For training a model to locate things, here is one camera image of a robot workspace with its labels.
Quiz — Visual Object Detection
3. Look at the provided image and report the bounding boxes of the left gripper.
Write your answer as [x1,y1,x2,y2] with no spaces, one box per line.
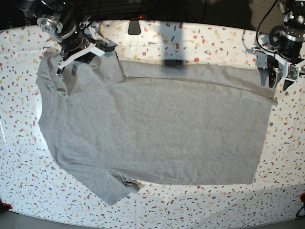
[254,47,305,91]

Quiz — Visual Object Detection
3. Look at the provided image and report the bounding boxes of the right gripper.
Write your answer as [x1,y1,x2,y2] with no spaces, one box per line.
[56,21,117,76]

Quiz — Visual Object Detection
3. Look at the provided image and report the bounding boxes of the grey T-shirt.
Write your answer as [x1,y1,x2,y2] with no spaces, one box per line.
[36,52,277,205]

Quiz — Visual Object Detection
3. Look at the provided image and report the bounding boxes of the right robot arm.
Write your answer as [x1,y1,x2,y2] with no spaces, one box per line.
[14,0,115,75]

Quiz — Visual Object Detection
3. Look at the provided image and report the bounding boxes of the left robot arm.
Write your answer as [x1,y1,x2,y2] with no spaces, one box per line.
[254,0,305,91]

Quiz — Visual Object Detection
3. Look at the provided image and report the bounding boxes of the red table corner clamp right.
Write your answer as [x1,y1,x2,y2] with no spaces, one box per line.
[299,193,305,204]

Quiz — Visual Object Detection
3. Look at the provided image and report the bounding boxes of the red table corner clamp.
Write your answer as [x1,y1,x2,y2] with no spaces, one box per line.
[0,203,12,211]
[299,193,305,204]

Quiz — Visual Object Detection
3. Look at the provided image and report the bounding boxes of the red table corner clamp left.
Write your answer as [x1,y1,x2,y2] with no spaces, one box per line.
[0,203,12,211]

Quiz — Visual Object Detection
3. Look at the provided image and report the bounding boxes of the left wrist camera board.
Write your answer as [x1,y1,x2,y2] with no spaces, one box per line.
[287,65,299,80]

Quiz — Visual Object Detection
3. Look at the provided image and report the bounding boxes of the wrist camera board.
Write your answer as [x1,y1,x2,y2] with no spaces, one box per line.
[95,41,112,52]
[287,65,299,80]

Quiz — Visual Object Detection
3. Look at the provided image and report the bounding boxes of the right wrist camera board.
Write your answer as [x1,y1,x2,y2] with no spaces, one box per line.
[95,41,112,52]

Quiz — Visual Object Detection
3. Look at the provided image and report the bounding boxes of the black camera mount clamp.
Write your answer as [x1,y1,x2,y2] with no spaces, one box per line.
[128,20,141,35]

